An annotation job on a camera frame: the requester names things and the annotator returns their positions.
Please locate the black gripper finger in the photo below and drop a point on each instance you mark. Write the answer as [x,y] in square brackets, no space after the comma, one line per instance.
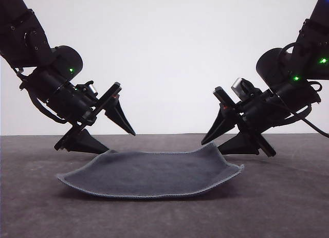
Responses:
[242,145]
[86,144]
[222,126]
[118,114]

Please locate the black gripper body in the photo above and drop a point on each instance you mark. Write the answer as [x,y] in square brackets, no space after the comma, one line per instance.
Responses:
[259,110]
[74,104]

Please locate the purple towel with grey hem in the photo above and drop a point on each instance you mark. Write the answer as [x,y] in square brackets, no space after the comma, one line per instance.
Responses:
[149,175]

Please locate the grey table cloth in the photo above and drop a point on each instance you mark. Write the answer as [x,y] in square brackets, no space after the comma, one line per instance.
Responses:
[270,212]

